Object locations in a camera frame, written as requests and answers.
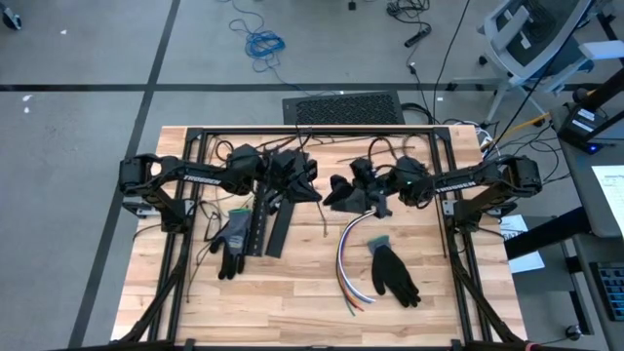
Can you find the black duct cover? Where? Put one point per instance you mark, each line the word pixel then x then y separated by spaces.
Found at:
pixel 282 229

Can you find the white floor paper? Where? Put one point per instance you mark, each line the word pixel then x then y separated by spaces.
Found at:
pixel 529 263

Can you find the black box device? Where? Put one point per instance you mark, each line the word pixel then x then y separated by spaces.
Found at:
pixel 580 129

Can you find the black perforated computer case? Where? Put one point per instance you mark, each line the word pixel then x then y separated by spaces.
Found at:
pixel 341 108

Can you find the white sheet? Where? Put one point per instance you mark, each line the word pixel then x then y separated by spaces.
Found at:
pixel 612 195

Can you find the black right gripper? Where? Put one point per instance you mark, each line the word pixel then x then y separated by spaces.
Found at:
pixel 375 187

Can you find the grey mesh office chair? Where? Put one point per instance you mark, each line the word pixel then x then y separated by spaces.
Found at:
pixel 536 39

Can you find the operator keyboard desk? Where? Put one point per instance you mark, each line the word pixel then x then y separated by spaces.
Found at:
pixel 597 336

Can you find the operator side desk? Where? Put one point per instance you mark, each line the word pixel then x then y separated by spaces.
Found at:
pixel 580 195

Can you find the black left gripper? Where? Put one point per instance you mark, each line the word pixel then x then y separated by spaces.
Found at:
pixel 287 168

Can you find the black power strip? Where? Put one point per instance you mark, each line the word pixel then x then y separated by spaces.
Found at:
pixel 418 37

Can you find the small black floor object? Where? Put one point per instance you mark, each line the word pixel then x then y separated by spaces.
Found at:
pixel 352 5

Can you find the black keyboard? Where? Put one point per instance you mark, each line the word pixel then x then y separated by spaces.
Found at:
pixel 612 292

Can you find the black caster wheel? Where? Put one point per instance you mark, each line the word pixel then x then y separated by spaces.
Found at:
pixel 12 19
pixel 573 333

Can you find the black desk bar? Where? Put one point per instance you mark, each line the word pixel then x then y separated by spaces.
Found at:
pixel 546 234

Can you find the black power plug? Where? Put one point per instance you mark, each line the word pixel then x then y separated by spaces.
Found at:
pixel 412 68

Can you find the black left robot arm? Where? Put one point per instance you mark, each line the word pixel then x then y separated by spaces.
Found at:
pixel 195 175

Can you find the black aluminium post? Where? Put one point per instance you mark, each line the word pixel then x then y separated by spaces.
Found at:
pixel 609 88

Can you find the grey-backed work glove green cuff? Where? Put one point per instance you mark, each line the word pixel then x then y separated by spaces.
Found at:
pixel 234 239

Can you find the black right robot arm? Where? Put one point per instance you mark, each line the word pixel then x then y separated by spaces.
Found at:
pixel 463 183

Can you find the black work glove green cuff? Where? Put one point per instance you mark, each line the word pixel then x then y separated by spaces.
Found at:
pixel 390 273

